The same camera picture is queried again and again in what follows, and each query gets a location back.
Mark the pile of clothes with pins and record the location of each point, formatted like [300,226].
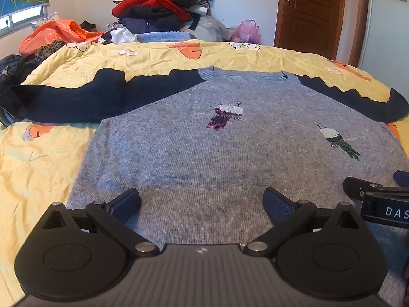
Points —
[153,3]

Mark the window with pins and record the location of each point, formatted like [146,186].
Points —
[22,17]

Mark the clear plastic bag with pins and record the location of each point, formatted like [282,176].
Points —
[214,27]

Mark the yellow floral quilt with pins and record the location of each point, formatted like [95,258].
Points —
[48,166]

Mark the grey sweater with navy sleeves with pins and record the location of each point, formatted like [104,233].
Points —
[207,166]

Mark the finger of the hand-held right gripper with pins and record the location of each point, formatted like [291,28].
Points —
[356,186]
[402,178]

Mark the pink plastic bag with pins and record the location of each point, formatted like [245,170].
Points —
[246,32]

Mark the brown wooden door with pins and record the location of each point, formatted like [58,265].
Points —
[313,16]

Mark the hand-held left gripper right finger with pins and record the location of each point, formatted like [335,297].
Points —
[275,202]

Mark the light blue knitted cloth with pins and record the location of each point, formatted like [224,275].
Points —
[164,36]

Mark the white crumpled plastic bag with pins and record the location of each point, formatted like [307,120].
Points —
[119,35]

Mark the white wardrobe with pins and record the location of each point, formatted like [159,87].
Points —
[386,38]

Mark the orange garment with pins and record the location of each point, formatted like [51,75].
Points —
[52,33]

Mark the dark clothes heap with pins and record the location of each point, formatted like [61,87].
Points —
[12,70]

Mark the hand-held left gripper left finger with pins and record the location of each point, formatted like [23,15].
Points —
[127,202]

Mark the leopard print cloth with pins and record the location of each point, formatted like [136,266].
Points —
[48,50]

